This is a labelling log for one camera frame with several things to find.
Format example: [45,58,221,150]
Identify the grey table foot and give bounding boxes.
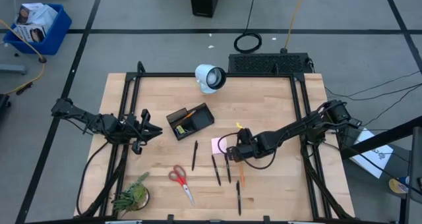
[0,63,28,76]

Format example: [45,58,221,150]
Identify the white printed package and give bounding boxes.
[15,2,59,29]
[13,23,47,43]

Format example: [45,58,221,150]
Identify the round yellow blue object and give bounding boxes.
[388,176,410,195]

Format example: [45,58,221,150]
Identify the potted succulent plant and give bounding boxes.
[111,171,151,217]

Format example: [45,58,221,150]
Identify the white printed paper sheet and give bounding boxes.
[349,127,395,179]

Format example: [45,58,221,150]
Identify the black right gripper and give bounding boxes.
[226,128,264,162]

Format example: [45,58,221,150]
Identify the black mesh desk organizer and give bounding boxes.
[166,102,216,142]

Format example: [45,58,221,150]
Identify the red handled scissors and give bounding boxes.
[167,164,196,208]

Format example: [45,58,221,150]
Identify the black aluminium cell frame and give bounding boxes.
[74,61,357,224]

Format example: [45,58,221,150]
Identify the yellow hanging cable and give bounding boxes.
[283,0,308,51]
[0,18,47,96]

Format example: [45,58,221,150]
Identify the black computer tower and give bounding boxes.
[189,0,224,18]

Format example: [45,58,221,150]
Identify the black pen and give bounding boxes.
[191,140,199,172]
[224,153,232,184]
[235,180,242,217]
[211,154,222,187]

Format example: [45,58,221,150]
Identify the pink sticky note pad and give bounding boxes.
[210,137,228,155]

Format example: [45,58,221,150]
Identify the black upright post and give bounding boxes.
[404,126,422,224]

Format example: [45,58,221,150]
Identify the black grille computer case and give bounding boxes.
[227,52,314,74]

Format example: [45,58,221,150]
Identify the coiled black cable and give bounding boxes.
[233,0,264,55]

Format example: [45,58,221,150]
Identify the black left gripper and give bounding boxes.
[120,109,164,155]

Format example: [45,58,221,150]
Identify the blue plastic bin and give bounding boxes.
[3,3,73,56]

